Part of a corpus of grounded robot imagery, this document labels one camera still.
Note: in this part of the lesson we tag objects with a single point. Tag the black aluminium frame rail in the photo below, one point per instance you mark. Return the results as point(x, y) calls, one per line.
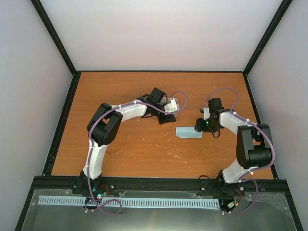
point(116, 184)

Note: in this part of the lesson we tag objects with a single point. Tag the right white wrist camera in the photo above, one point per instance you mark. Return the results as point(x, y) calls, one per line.
point(206, 113)

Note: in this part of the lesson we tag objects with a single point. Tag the light blue slotted cable duct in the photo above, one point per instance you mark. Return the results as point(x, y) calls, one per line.
point(134, 202)

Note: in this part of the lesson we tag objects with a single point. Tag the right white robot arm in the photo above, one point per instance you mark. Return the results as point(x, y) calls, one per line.
point(254, 148)

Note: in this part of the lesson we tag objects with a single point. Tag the pink glasses case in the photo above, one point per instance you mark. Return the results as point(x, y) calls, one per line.
point(163, 103)

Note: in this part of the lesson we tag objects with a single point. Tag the light blue cleaning cloth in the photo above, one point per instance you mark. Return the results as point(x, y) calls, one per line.
point(188, 133)

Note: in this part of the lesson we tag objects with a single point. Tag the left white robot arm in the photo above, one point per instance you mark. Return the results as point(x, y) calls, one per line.
point(105, 124)

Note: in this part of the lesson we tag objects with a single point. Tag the transparent orange sunglasses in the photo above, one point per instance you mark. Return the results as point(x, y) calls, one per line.
point(111, 151)

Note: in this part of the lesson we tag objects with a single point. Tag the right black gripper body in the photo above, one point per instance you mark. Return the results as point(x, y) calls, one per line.
point(208, 126)

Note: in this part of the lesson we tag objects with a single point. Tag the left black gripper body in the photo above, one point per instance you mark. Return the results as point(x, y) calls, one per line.
point(160, 119)

